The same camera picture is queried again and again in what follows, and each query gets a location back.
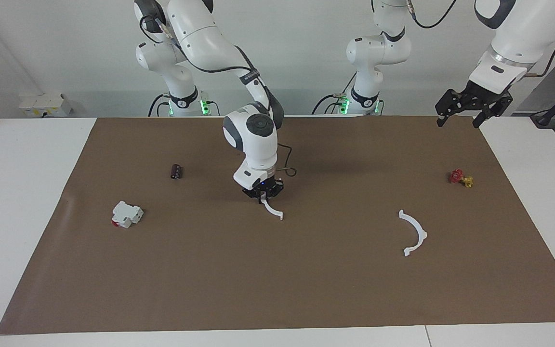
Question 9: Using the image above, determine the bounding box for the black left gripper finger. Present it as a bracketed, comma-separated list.
[473, 107, 500, 129]
[436, 96, 457, 127]

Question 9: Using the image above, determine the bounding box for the white half pipe clamp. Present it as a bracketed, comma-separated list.
[399, 210, 428, 257]
[261, 198, 284, 221]

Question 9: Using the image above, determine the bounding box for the red handwheel brass valve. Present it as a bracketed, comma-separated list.
[449, 169, 474, 188]

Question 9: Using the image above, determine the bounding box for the brown paper table mat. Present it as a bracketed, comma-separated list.
[0, 115, 555, 335]

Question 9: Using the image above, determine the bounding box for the white circuit breaker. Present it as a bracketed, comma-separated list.
[112, 201, 144, 229]

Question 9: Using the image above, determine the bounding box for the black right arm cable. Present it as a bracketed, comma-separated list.
[140, 14, 297, 178]

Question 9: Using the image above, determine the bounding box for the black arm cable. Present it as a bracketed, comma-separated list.
[140, 14, 297, 178]
[408, 0, 555, 78]

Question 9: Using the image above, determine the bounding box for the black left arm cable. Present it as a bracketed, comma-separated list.
[408, 0, 555, 78]

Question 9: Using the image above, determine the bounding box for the black base cable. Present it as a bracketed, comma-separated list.
[312, 94, 350, 115]
[148, 94, 170, 117]

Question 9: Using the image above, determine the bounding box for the white wall socket box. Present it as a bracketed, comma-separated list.
[19, 93, 73, 118]

